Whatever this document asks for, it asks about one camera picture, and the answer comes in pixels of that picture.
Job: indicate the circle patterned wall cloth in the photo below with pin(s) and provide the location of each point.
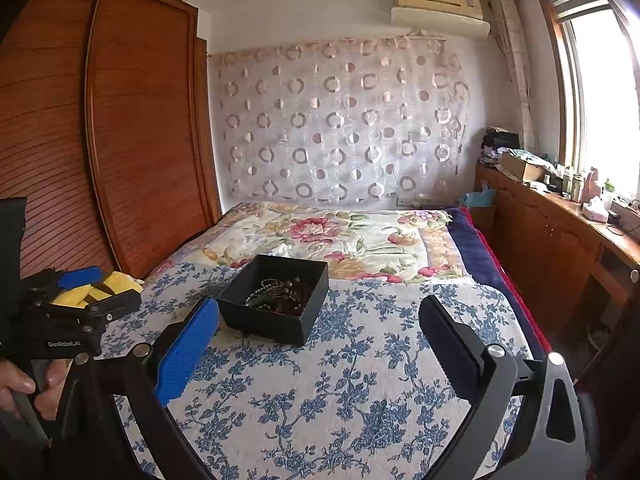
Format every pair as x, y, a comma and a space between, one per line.
340, 120

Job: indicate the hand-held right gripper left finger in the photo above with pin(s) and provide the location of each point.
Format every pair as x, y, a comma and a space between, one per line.
187, 355

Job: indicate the cardboard box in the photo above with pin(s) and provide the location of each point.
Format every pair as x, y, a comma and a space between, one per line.
520, 167

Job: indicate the white window curtain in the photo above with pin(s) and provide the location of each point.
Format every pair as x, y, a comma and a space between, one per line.
515, 70

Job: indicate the white tissue box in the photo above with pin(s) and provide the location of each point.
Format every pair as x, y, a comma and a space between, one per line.
595, 210

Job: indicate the black jewelry box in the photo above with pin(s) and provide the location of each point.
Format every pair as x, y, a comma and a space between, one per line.
270, 322

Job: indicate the floral blanket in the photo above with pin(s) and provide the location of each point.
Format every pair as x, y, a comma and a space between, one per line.
310, 232

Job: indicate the navy blanket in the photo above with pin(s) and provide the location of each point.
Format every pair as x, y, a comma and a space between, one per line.
480, 240

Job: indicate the wooden cabinet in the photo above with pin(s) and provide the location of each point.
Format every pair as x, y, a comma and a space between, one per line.
540, 240

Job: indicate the pile of dark bags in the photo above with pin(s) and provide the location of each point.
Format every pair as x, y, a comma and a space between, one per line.
497, 142

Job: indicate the teal plastic bag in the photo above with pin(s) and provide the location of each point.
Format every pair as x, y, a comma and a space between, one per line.
477, 197

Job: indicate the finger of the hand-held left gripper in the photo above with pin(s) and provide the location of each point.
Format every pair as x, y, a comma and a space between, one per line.
110, 305
80, 278

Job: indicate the window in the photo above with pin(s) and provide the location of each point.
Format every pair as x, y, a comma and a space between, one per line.
600, 85

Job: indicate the green capped bottle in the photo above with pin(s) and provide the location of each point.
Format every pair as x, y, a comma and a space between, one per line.
608, 195

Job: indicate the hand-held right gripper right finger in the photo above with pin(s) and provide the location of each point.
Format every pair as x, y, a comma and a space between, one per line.
450, 345

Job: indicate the person's left hand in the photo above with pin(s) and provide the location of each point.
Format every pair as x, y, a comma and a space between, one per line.
50, 390

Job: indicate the pink bottle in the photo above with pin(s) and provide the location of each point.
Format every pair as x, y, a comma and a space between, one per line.
592, 185

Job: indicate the jewelry pile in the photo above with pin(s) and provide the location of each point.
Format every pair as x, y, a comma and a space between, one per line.
285, 292

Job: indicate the wall air conditioner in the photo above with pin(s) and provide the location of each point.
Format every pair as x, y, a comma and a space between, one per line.
440, 10

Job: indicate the blue floral bedsheet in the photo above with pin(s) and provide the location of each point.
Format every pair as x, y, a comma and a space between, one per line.
350, 400

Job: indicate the wooden wardrobe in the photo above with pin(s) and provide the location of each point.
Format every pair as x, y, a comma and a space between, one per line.
125, 135

